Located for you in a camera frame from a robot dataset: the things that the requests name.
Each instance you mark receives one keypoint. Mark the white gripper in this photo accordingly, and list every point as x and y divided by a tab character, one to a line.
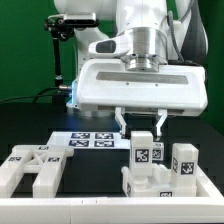
105	84

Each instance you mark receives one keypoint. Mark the white chair seat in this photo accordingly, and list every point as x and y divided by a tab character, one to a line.
159	184

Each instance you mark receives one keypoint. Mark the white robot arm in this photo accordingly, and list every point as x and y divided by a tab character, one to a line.
134	58

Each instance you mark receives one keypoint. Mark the white U-shaped fence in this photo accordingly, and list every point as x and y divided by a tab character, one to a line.
153	210

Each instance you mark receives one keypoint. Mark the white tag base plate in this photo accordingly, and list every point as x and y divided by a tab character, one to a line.
89	140

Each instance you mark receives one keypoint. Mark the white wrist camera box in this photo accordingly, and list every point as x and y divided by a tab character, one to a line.
110	48

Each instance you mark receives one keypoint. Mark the white chair back frame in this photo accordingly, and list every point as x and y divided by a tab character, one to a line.
46	161

